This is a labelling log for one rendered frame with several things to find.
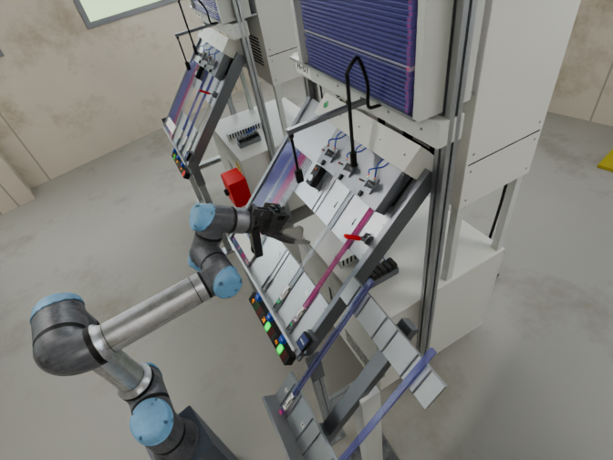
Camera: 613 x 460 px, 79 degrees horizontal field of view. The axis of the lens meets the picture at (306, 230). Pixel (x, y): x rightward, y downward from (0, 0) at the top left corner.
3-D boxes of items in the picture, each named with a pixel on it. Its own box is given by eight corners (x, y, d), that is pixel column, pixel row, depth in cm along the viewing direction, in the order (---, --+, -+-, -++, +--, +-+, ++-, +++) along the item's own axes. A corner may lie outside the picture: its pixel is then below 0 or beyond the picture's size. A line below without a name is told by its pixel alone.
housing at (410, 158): (429, 187, 108) (402, 172, 99) (339, 128, 142) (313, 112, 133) (445, 163, 106) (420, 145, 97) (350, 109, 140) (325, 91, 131)
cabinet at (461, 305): (379, 396, 178) (377, 325, 136) (310, 298, 226) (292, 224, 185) (481, 329, 195) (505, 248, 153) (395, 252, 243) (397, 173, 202)
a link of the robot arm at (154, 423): (152, 464, 111) (131, 448, 102) (141, 424, 120) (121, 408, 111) (190, 437, 115) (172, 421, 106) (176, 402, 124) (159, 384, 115)
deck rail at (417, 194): (310, 356, 125) (297, 356, 121) (307, 351, 127) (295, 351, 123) (441, 178, 105) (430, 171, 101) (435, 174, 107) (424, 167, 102)
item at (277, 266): (304, 349, 125) (297, 349, 123) (237, 239, 170) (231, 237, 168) (335, 307, 119) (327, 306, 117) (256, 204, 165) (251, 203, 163)
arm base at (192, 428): (167, 481, 116) (153, 472, 109) (148, 443, 125) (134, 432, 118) (208, 444, 122) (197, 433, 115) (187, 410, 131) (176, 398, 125)
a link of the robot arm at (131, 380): (143, 428, 119) (17, 348, 81) (133, 391, 129) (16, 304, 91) (178, 403, 122) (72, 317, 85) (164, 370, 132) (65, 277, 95)
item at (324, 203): (370, 264, 116) (360, 261, 112) (281, 172, 161) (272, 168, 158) (435, 174, 106) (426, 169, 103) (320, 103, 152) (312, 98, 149)
